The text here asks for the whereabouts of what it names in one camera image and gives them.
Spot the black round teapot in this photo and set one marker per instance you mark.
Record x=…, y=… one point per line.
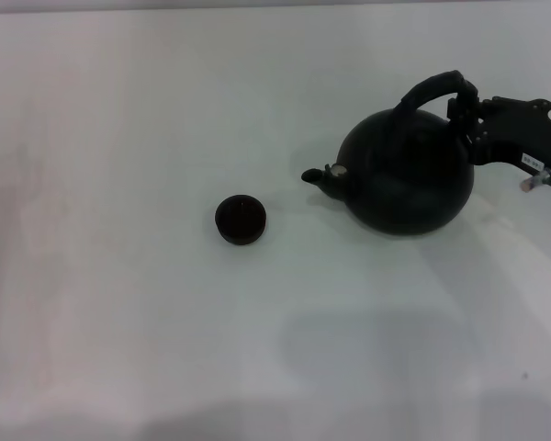
x=408, y=184

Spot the small dark teacup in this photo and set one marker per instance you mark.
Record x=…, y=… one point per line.
x=239, y=220

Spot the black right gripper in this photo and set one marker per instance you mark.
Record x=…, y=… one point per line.
x=523, y=133

